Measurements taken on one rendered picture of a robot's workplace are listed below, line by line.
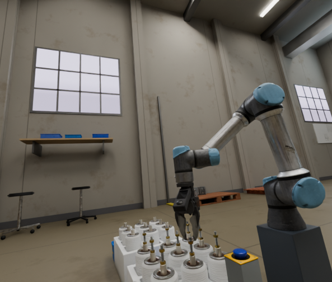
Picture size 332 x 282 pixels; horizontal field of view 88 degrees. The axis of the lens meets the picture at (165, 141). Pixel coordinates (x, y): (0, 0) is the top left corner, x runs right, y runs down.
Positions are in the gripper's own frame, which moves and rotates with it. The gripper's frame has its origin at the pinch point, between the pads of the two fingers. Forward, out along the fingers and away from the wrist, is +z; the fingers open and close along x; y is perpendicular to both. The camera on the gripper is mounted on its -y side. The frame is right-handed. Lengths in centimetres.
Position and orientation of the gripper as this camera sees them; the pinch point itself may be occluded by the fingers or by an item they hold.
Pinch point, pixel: (189, 237)
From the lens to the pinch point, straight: 75.7
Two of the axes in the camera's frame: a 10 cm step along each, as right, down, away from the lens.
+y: 4.4, 1.5, 8.9
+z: 1.0, 9.7, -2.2
